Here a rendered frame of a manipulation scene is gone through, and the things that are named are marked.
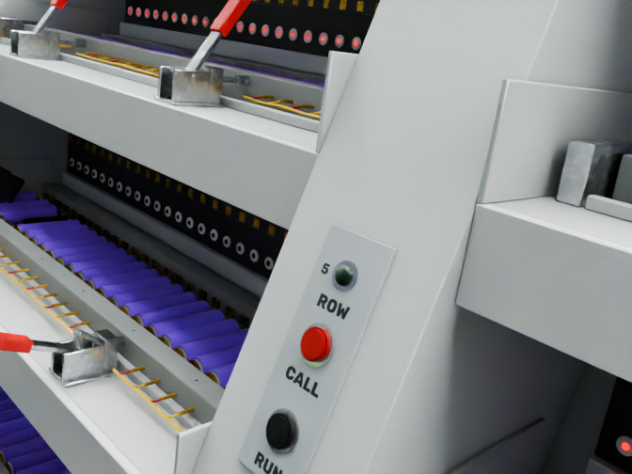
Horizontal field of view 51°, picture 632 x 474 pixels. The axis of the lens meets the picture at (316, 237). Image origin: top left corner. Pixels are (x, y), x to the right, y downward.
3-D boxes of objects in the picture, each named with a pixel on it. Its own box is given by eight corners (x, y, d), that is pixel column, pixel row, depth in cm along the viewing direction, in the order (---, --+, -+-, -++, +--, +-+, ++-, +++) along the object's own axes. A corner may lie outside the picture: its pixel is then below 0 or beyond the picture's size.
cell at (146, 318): (210, 324, 57) (141, 340, 52) (197, 316, 58) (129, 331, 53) (212, 305, 56) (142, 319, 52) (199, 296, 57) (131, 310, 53)
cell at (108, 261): (137, 276, 65) (72, 286, 60) (128, 269, 66) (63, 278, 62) (138, 258, 64) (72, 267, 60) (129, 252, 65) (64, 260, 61)
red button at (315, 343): (317, 368, 30) (330, 334, 30) (293, 353, 31) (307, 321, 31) (331, 369, 30) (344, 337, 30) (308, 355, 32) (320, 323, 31)
